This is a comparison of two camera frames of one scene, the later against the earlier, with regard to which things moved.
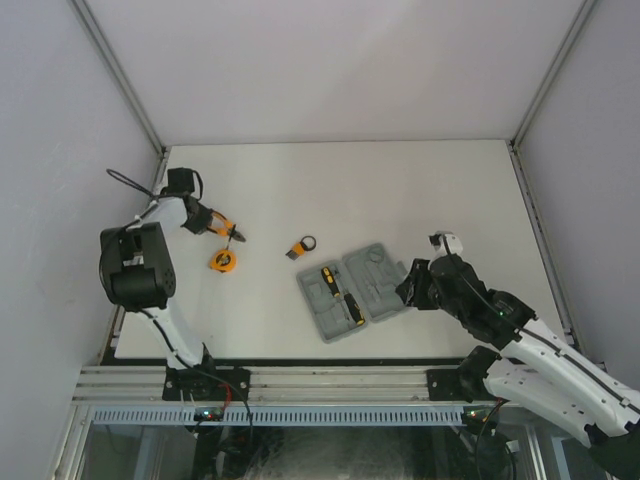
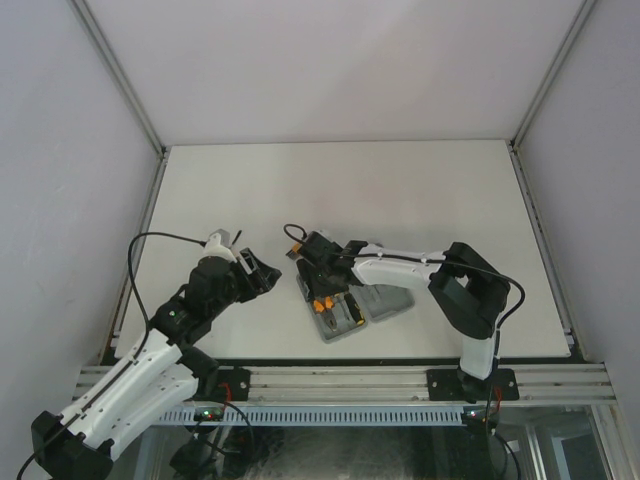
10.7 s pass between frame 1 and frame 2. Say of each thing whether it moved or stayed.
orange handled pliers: moved
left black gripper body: moved
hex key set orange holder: stayed
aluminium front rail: stayed
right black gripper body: moved
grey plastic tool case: stayed
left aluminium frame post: stayed
